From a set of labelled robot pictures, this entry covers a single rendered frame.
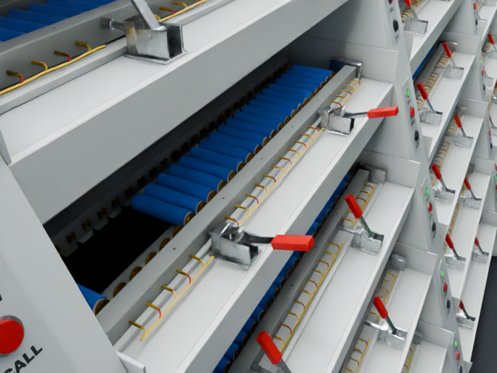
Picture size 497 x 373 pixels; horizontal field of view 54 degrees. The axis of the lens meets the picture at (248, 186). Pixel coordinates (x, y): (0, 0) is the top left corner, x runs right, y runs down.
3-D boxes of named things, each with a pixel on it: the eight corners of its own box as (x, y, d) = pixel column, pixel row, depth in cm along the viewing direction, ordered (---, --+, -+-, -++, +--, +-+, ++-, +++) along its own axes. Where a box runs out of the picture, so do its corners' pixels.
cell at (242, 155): (206, 149, 60) (254, 162, 57) (198, 156, 59) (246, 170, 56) (205, 136, 59) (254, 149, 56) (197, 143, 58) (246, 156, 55)
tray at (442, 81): (471, 70, 136) (484, 20, 128) (422, 181, 93) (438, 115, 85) (398, 58, 144) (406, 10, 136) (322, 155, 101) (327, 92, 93)
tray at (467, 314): (493, 237, 159) (505, 203, 151) (461, 388, 116) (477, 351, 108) (429, 218, 167) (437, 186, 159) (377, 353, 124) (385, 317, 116)
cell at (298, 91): (273, 92, 73) (313, 101, 71) (268, 97, 72) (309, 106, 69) (274, 81, 72) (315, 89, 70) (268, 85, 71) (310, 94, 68)
